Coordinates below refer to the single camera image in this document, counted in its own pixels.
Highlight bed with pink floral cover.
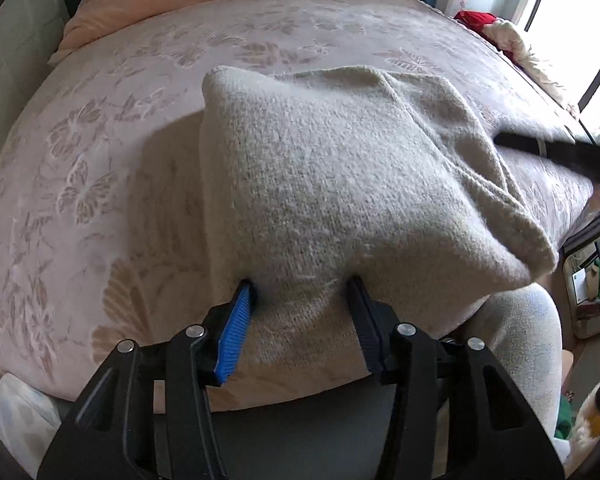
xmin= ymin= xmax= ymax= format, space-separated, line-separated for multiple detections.
xmin=0 ymin=0 xmax=600 ymax=411

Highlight white plastic bag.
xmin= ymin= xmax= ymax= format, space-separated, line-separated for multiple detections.
xmin=0 ymin=365 xmax=64 ymax=480

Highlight white fluffy blanket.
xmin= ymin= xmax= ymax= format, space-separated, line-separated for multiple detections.
xmin=485 ymin=17 xmax=581 ymax=121

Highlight window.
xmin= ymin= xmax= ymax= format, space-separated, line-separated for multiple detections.
xmin=522 ymin=0 xmax=600 ymax=151

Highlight white storage box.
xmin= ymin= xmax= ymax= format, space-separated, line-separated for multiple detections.
xmin=562 ymin=240 xmax=600 ymax=339

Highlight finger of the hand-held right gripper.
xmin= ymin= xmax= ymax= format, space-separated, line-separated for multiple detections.
xmin=494 ymin=131 xmax=600 ymax=189

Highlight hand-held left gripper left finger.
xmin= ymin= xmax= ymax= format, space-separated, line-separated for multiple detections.
xmin=37 ymin=282 xmax=255 ymax=480

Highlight white wardrobe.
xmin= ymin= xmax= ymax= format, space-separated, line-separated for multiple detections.
xmin=0 ymin=0 xmax=74 ymax=171

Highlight green cloth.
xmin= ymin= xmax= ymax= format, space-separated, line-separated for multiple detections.
xmin=554 ymin=394 xmax=577 ymax=442

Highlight blue grey bed footboard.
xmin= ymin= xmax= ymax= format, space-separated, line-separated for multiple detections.
xmin=207 ymin=385 xmax=446 ymax=480

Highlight person's leg in white pants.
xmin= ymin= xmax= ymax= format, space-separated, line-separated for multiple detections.
xmin=437 ymin=282 xmax=569 ymax=462

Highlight red cloth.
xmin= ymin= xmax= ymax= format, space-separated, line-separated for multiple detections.
xmin=453 ymin=9 xmax=531 ymax=61

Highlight fluffy cream yellow item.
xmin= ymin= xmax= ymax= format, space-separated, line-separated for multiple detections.
xmin=569 ymin=384 xmax=600 ymax=457

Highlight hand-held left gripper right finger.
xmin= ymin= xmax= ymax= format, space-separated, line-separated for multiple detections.
xmin=346 ymin=275 xmax=564 ymax=480

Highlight cream sweater with black hearts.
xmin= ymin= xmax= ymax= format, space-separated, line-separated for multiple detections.
xmin=200 ymin=65 xmax=561 ymax=386

